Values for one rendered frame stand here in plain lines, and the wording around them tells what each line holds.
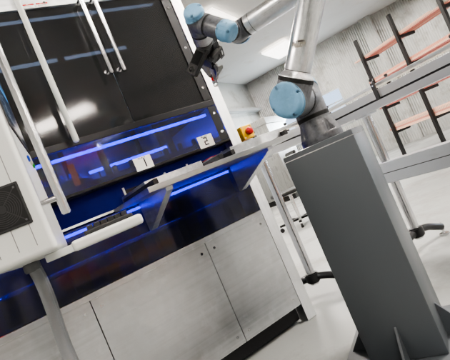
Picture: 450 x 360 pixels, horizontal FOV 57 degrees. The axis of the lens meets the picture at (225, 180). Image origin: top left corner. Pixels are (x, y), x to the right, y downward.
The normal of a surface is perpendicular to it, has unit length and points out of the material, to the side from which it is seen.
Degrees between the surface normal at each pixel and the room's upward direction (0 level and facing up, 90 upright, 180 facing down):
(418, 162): 90
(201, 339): 90
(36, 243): 90
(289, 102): 96
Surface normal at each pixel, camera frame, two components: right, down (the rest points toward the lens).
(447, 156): -0.79, 0.33
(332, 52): -0.44, 0.17
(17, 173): 0.30, -0.14
